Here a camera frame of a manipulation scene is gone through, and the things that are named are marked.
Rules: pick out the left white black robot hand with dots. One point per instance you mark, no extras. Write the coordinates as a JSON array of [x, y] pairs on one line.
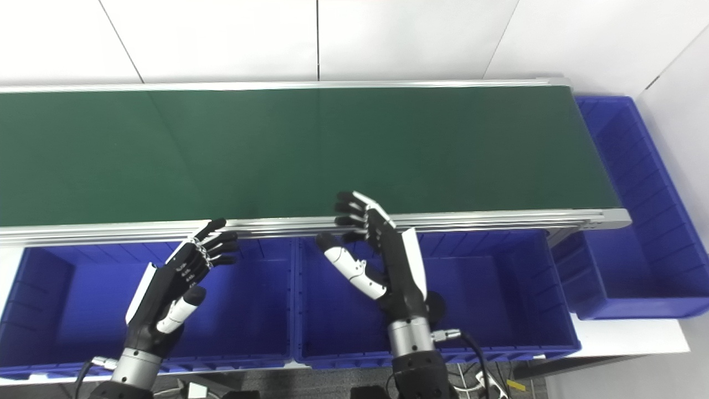
[[160, 293]]

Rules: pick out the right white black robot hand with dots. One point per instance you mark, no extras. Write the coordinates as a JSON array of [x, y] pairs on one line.
[[401, 271]]

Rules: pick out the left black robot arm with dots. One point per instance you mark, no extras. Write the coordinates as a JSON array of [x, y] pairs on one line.
[[133, 371]]

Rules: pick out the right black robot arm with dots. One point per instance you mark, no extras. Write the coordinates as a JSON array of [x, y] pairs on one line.
[[415, 360]]

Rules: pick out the blue plastic bin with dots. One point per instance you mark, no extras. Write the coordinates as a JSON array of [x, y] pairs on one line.
[[94, 299], [637, 266], [493, 293]]

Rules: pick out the green conveyor belt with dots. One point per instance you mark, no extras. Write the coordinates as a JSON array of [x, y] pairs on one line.
[[310, 155]]

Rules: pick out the aluminium conveyor leg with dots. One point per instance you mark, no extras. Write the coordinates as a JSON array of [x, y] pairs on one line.
[[562, 237]]

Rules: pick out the yellow tag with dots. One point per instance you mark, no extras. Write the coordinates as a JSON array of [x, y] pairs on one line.
[[516, 385]]

